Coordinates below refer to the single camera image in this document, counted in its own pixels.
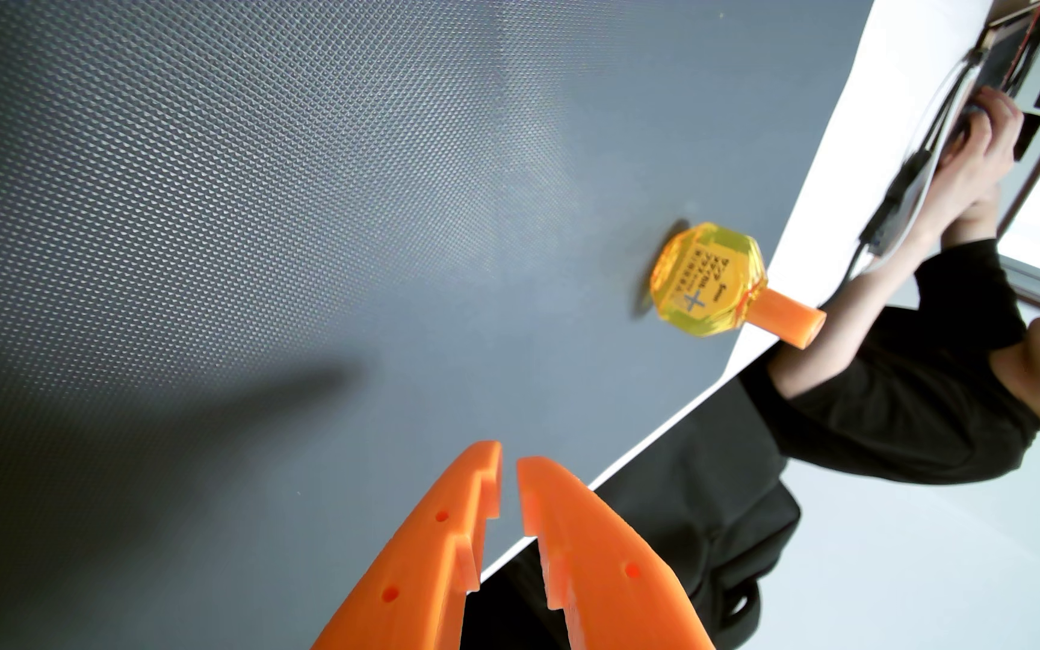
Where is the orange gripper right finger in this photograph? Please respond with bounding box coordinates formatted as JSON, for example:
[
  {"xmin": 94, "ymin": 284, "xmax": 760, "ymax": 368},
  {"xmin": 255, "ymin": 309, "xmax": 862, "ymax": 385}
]
[{"xmin": 517, "ymin": 456, "xmax": 715, "ymax": 650}]

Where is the yellow eyedrops bottle orange cap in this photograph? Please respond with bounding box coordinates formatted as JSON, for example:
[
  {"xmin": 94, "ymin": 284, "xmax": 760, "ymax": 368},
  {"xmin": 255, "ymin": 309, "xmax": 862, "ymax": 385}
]
[{"xmin": 649, "ymin": 222, "xmax": 828, "ymax": 350}]

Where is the black bag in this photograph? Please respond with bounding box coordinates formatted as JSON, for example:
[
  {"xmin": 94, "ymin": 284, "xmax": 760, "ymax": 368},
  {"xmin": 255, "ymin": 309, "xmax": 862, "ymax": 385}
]
[{"xmin": 461, "ymin": 379, "xmax": 803, "ymax": 650}]

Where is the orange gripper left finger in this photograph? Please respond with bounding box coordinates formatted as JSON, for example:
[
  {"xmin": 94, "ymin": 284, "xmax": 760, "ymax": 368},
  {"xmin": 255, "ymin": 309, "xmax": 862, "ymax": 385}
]
[{"xmin": 312, "ymin": 441, "xmax": 503, "ymax": 650}]

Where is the person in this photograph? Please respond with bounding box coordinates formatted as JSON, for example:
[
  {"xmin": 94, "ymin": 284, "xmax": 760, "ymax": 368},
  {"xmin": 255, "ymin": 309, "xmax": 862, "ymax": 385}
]
[{"xmin": 741, "ymin": 239, "xmax": 1040, "ymax": 486}]

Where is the person's hand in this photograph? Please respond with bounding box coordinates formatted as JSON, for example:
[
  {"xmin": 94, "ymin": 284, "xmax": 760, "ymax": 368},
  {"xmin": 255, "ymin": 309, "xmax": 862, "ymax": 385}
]
[{"xmin": 912, "ymin": 85, "xmax": 1025, "ymax": 247}]

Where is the dark grey textured mat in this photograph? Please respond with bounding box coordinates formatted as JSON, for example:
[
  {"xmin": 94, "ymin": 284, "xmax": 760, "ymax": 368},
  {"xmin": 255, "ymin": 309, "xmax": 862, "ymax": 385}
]
[{"xmin": 0, "ymin": 0, "xmax": 875, "ymax": 650}]

